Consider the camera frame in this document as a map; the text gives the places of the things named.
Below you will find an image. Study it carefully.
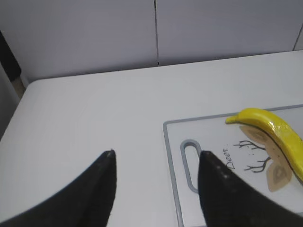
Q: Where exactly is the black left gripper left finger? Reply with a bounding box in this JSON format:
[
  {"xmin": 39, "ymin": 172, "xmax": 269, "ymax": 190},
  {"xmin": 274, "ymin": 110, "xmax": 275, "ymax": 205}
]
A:
[{"xmin": 0, "ymin": 150, "xmax": 116, "ymax": 227}]

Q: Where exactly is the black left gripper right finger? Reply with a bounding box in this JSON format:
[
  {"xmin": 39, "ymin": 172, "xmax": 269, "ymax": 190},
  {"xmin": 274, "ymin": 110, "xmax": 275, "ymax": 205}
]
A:
[{"xmin": 198, "ymin": 151, "xmax": 303, "ymax": 227}]

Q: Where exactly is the yellow plastic banana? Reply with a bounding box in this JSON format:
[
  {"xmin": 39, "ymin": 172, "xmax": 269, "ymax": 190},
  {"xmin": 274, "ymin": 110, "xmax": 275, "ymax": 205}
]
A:
[{"xmin": 225, "ymin": 108, "xmax": 303, "ymax": 180}]

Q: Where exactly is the white grey-rimmed cutting board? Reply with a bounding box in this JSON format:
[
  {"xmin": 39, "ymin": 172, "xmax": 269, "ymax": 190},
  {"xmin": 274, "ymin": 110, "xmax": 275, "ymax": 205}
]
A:
[{"xmin": 163, "ymin": 105, "xmax": 303, "ymax": 227}]

